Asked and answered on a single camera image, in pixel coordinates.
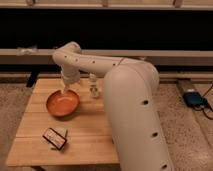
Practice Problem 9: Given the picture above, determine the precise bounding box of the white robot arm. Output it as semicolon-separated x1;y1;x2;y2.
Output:
52;42;175;171

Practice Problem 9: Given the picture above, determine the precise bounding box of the grey horizontal rail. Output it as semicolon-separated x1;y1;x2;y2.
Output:
0;49;213;66

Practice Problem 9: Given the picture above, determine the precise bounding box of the wooden table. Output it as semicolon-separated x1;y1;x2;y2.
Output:
5;78;120;167

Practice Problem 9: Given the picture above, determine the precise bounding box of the black cable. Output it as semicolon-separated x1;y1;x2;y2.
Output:
194;83;213;120

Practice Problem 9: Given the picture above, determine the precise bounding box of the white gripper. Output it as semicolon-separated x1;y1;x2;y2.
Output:
61;67;80;94

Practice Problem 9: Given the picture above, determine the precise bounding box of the white crumpled cloth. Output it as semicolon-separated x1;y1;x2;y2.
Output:
17;46;37;56

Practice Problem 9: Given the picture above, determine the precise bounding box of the orange bowl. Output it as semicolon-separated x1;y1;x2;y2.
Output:
46;90;79;117

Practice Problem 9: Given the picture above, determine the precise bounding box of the clear plastic bottle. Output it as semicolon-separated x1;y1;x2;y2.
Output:
89;73;99;98

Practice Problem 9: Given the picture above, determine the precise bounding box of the blue device on floor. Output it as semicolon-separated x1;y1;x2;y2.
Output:
183;91;205;107

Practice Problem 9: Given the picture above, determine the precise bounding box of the small snack box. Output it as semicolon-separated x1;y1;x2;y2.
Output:
42;128;67;150

